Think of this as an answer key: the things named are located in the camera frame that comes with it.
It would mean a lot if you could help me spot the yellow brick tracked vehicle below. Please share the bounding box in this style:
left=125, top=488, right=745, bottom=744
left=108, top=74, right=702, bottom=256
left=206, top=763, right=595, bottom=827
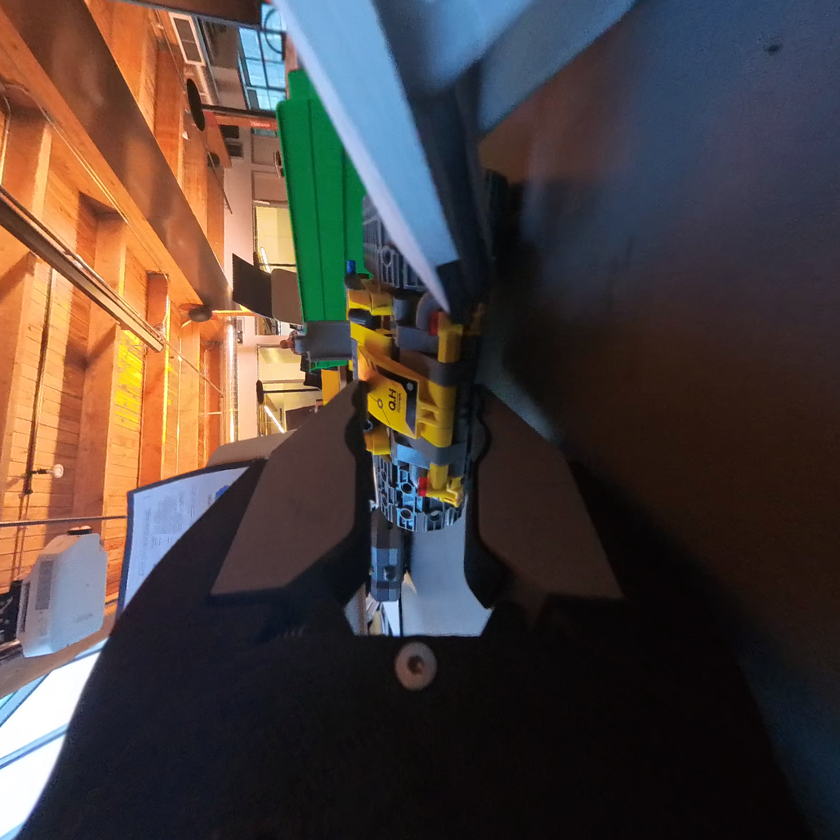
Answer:
left=344, top=197, right=487, bottom=532

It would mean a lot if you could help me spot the printed instruction sheet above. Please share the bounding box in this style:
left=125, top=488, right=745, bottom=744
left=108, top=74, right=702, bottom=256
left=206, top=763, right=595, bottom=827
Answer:
left=125, top=462, right=250, bottom=611

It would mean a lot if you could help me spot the white wall appliance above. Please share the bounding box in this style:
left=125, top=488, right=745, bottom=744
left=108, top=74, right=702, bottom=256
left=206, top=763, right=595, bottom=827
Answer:
left=16, top=532, right=109, bottom=657

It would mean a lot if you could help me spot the metal ceiling rail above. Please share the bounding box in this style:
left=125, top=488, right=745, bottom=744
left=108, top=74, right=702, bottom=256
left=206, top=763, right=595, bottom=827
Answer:
left=0, top=187, right=166, bottom=353

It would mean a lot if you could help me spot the green plastic bin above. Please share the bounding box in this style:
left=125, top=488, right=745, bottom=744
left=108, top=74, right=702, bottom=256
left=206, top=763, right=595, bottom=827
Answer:
left=276, top=69, right=368, bottom=371

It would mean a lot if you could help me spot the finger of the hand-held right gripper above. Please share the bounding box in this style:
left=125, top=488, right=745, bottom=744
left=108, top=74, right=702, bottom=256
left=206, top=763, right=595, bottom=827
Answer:
left=375, top=0, right=522, bottom=89
left=272, top=0, right=460, bottom=315

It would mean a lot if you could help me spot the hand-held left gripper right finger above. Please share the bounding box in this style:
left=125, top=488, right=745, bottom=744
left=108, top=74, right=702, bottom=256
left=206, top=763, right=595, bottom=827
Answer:
left=459, top=390, right=624, bottom=608

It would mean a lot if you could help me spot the grey desk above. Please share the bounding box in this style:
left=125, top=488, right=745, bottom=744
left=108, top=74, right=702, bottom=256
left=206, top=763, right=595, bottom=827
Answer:
left=400, top=0, right=840, bottom=840

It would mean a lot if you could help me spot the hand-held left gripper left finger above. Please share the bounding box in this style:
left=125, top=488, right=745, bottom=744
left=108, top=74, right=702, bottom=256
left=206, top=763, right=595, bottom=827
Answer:
left=209, top=382, right=371, bottom=598

